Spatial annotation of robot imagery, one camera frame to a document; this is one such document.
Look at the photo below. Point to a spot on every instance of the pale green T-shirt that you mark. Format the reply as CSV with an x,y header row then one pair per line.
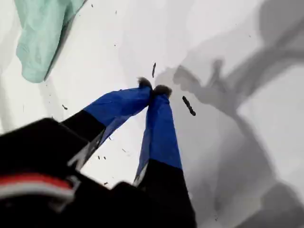
x,y
40,38

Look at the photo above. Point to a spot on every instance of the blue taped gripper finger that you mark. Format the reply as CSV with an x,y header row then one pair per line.
x,y
161,142
114,108

